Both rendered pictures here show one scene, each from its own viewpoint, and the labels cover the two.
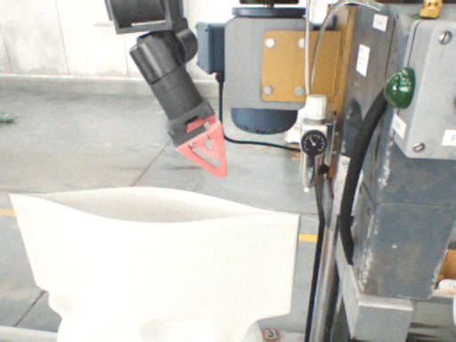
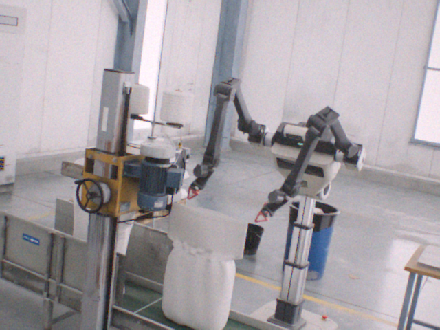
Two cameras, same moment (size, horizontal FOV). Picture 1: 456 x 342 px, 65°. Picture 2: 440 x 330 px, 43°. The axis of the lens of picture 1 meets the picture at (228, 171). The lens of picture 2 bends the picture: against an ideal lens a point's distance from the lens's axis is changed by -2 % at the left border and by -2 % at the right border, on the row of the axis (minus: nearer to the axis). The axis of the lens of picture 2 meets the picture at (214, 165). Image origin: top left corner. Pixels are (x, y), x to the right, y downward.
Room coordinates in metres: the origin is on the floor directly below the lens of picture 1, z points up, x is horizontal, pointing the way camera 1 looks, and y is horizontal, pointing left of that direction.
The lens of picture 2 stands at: (3.38, 1.13, 1.89)
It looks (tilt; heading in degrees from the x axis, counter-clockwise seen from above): 11 degrees down; 199
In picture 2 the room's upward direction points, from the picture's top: 8 degrees clockwise
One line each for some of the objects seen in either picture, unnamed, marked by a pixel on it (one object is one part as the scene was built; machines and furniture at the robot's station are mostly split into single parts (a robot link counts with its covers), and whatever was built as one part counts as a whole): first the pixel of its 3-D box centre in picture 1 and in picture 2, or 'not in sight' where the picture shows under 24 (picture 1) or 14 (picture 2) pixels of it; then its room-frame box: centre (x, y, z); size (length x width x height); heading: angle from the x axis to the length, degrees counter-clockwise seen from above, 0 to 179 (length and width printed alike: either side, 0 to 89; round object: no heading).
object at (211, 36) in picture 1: (219, 53); (174, 180); (0.76, 0.02, 1.25); 0.10 x 0.08 x 0.12; 17
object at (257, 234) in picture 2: not in sight; (247, 239); (-1.99, -0.28, 0.13); 0.30 x 0.30 x 0.26
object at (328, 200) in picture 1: (344, 202); not in sight; (0.52, -0.19, 1.04); 0.08 x 0.06 x 0.05; 172
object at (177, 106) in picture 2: not in sight; (177, 106); (0.64, -0.07, 1.61); 0.17 x 0.17 x 0.17
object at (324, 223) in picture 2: not in sight; (308, 239); (-1.80, 0.35, 0.32); 0.51 x 0.48 x 0.65; 172
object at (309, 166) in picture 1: (309, 167); not in sight; (0.51, -0.13, 1.11); 0.03 x 0.03 x 0.06
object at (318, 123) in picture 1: (314, 148); not in sight; (0.51, -0.13, 1.14); 0.05 x 0.04 x 0.16; 172
